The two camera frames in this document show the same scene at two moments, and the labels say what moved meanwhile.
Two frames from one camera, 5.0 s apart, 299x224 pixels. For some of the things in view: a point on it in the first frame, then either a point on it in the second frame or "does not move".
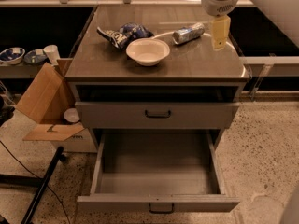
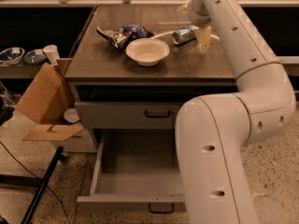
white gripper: x=219 y=5 -> x=196 y=19
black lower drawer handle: x=162 y=212 does not move
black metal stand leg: x=41 y=183 does not move
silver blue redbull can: x=188 y=34 does not move
